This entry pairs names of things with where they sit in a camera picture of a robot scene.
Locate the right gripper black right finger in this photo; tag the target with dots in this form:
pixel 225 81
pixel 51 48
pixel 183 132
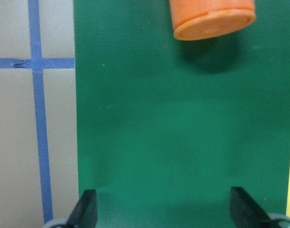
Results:
pixel 245 212

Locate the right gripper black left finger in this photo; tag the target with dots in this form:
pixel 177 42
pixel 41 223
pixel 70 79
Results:
pixel 85 213

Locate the green conveyor belt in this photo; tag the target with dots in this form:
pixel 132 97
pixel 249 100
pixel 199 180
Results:
pixel 165 127

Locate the plain orange cylinder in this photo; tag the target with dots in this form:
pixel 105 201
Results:
pixel 202 19

